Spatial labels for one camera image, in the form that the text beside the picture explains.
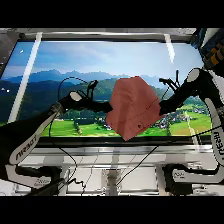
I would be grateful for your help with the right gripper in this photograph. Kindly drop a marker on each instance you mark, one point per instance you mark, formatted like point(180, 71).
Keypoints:
point(168, 106)

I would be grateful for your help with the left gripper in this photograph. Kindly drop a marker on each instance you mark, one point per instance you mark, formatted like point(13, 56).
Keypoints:
point(101, 107)

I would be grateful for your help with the pink garment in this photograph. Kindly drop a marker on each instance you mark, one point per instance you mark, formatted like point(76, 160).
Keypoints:
point(133, 106)

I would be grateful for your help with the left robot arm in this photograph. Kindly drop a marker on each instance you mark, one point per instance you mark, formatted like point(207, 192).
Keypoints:
point(30, 133)

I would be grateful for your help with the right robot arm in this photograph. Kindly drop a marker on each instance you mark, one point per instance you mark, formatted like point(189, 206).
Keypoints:
point(200, 83)

